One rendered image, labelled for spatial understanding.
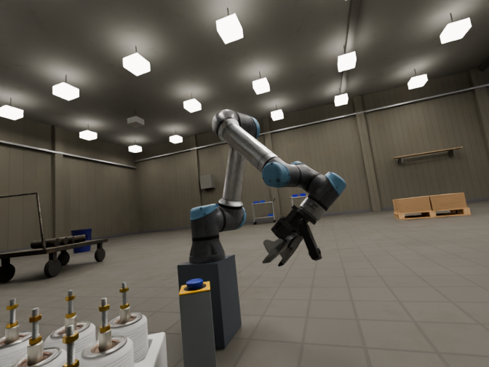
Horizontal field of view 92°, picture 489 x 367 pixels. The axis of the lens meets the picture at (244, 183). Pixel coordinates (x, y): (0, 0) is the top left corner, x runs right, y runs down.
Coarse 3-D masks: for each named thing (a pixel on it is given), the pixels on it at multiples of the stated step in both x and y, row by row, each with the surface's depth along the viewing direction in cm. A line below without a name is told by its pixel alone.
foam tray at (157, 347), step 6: (150, 336) 62; (156, 336) 62; (162, 336) 62; (150, 342) 61; (156, 342) 59; (162, 342) 60; (150, 348) 56; (156, 348) 56; (162, 348) 59; (150, 354) 54; (156, 354) 54; (162, 354) 59; (144, 360) 52; (150, 360) 51; (156, 360) 52; (162, 360) 58; (138, 366) 50; (144, 366) 49; (150, 366) 49; (156, 366) 52; (162, 366) 57
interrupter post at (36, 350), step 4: (28, 344) 43; (36, 344) 43; (40, 344) 43; (28, 348) 42; (32, 348) 42; (36, 348) 43; (40, 348) 43; (28, 352) 42; (32, 352) 42; (36, 352) 42; (40, 352) 43; (28, 356) 42; (32, 356) 42; (36, 356) 42; (40, 356) 43; (28, 360) 42; (32, 360) 42; (36, 360) 42; (28, 364) 42
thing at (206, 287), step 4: (204, 284) 58; (208, 284) 57; (180, 288) 56; (184, 288) 56; (196, 288) 55; (200, 288) 54; (204, 288) 54; (208, 288) 54; (180, 292) 53; (184, 292) 53; (188, 292) 53; (192, 292) 53; (196, 292) 53
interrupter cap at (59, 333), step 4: (76, 324) 57; (80, 324) 57; (84, 324) 56; (88, 324) 56; (60, 328) 55; (64, 328) 55; (76, 328) 55; (80, 328) 54; (84, 328) 54; (52, 332) 53; (56, 332) 53; (60, 332) 54; (64, 332) 54; (80, 332) 53; (52, 336) 51; (56, 336) 51; (60, 336) 51
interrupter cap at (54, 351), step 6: (48, 348) 46; (54, 348) 46; (48, 354) 44; (54, 354) 44; (18, 360) 43; (24, 360) 43; (42, 360) 42; (48, 360) 42; (12, 366) 41; (18, 366) 41; (24, 366) 41; (30, 366) 41; (36, 366) 40
